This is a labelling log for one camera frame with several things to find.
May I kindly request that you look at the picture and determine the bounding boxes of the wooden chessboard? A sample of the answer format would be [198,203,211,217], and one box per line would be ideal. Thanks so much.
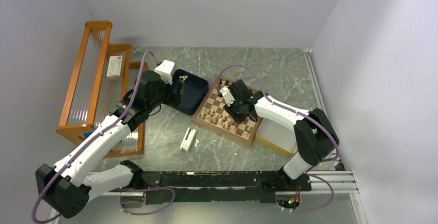
[192,76,263,147]

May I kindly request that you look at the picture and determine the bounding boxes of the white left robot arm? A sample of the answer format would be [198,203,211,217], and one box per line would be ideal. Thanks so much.
[32,70,184,223]

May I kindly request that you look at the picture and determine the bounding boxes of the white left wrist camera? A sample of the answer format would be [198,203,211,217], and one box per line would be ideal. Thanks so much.
[154,60,176,85]

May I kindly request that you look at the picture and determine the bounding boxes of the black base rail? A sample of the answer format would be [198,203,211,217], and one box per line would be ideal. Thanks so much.
[126,171,311,205]

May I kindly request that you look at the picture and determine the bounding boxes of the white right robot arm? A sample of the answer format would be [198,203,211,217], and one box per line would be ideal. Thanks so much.
[217,79,339,190]

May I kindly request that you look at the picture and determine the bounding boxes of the white card box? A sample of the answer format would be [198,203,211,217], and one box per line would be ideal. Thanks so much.
[106,55,123,78]

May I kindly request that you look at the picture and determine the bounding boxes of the orange wooden rack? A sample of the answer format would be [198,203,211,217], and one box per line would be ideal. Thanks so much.
[56,21,140,146]

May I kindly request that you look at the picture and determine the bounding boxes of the dark blue tray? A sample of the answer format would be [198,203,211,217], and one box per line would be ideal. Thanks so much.
[168,69,209,116]

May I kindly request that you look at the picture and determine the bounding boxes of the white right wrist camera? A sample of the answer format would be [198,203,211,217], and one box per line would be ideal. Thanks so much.
[220,86,235,106]

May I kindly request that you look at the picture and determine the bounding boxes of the yellow tray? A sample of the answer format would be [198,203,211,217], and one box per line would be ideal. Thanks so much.
[255,118,298,157]

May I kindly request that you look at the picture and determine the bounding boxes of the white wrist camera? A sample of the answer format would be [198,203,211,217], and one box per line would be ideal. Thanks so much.
[154,60,176,85]
[220,86,235,106]

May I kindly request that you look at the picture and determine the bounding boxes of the white stapler-like device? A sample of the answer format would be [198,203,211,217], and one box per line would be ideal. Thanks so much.
[180,127,196,152]

